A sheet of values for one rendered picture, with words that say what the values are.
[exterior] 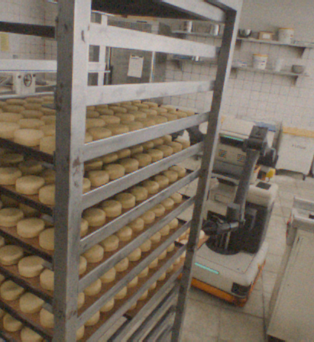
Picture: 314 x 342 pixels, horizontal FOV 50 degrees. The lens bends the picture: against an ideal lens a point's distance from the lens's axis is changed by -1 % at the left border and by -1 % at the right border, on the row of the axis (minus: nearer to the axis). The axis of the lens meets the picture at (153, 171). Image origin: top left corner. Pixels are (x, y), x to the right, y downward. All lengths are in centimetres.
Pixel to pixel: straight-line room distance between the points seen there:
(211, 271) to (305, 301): 65
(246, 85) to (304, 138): 133
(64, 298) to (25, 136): 28
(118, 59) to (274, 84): 257
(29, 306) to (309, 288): 171
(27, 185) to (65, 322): 25
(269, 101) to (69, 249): 566
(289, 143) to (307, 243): 362
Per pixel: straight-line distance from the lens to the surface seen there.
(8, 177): 68
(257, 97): 606
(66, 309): 63
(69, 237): 54
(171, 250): 116
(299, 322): 234
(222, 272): 250
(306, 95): 613
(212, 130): 102
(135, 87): 64
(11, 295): 82
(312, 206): 229
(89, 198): 60
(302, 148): 559
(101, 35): 55
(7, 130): 65
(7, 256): 77
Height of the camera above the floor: 167
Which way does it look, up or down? 20 degrees down
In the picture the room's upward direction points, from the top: 7 degrees clockwise
